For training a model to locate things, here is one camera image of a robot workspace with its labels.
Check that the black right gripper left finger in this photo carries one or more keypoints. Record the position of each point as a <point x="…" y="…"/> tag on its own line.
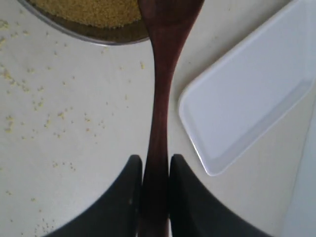
<point x="115" y="213"/>

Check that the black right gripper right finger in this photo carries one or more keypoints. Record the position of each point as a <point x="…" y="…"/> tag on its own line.
<point x="195" y="212"/>

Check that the dark wooden spoon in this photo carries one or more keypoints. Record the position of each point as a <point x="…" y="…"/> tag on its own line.
<point x="168" y="23"/>

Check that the white plastic tray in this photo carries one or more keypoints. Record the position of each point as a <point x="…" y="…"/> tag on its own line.
<point x="236" y="100"/>

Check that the steel bowl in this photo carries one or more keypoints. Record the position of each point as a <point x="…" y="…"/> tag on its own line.
<point x="129" y="34"/>

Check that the yellow millet grains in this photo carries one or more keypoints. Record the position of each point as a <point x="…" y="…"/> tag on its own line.
<point x="96" y="13"/>

